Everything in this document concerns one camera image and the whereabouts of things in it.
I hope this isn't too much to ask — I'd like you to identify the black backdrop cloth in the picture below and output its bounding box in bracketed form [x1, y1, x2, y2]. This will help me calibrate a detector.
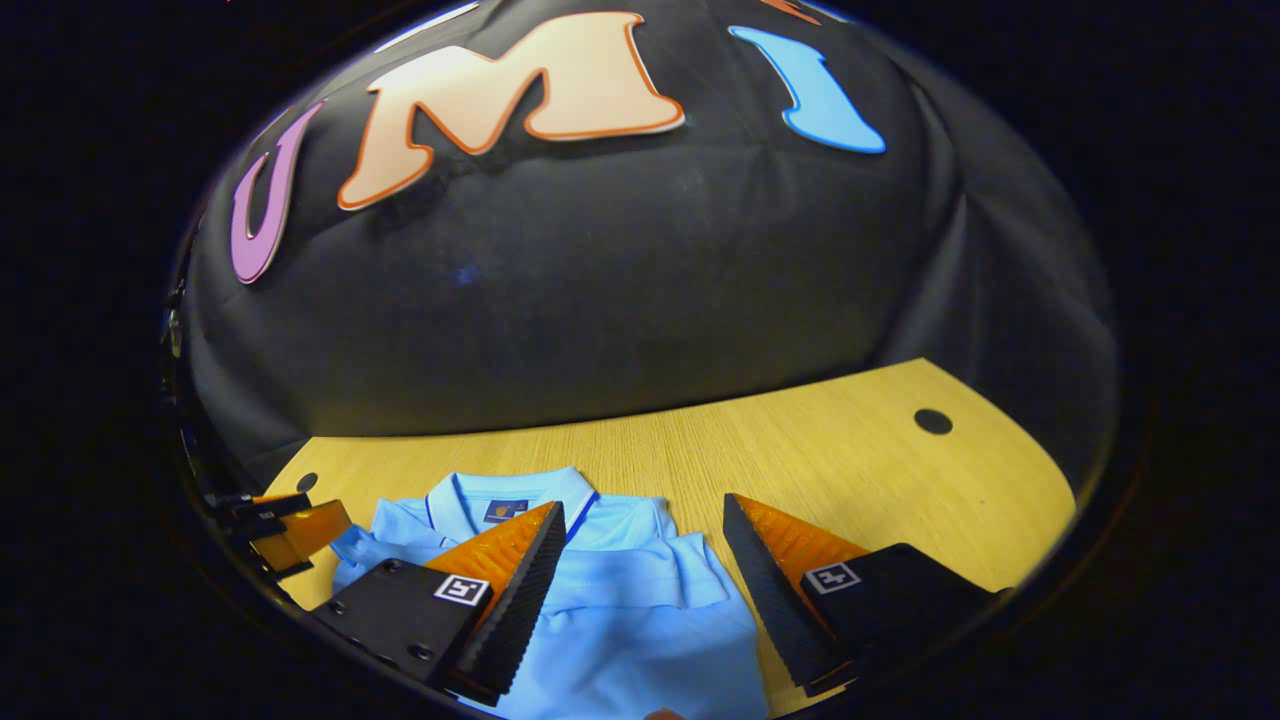
[175, 0, 1119, 501]

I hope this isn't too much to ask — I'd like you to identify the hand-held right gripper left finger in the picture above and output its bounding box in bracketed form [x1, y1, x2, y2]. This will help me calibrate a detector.
[310, 500, 568, 707]

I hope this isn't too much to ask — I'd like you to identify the light blue T-shirt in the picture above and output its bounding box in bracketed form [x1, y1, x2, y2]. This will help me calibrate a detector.
[330, 465, 771, 720]

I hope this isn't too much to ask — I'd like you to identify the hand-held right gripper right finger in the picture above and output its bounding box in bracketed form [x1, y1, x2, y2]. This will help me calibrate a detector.
[722, 492, 1001, 699]

